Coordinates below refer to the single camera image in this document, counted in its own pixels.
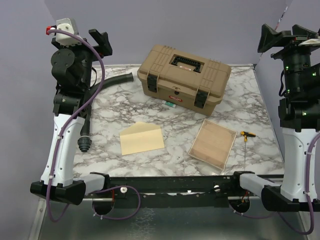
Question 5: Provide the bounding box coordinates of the yellow handled screwdriver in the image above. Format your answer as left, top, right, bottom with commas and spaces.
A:
240, 131, 256, 160

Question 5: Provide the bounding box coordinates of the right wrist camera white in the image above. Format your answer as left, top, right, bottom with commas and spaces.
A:
298, 37, 320, 47

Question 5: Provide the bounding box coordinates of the black corrugated hose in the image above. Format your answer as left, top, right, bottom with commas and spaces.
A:
77, 72, 135, 153

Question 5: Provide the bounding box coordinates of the green white glue stick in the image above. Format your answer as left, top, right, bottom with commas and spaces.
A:
162, 100, 177, 108

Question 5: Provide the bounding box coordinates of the cream paper envelope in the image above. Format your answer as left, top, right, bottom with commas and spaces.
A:
119, 122, 165, 156

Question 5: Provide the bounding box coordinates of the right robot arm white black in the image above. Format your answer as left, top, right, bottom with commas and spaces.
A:
229, 24, 320, 213

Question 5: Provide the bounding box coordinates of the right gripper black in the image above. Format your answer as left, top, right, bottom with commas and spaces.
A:
258, 22, 320, 96

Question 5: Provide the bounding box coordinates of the brown parchment letter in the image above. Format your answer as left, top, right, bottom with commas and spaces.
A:
188, 119, 238, 171

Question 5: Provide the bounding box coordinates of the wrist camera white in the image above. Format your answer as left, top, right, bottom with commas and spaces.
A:
46, 18, 79, 36
298, 37, 320, 47

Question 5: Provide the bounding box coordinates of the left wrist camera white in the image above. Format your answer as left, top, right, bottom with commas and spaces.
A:
46, 18, 79, 36

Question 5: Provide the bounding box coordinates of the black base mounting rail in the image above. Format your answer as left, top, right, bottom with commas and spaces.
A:
83, 171, 261, 209

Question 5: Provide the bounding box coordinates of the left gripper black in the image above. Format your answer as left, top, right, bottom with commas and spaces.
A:
52, 28, 112, 90

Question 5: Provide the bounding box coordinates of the tan plastic toolbox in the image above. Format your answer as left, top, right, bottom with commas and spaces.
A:
137, 44, 232, 116

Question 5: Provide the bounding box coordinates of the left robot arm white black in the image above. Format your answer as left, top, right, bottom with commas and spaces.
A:
30, 28, 113, 205

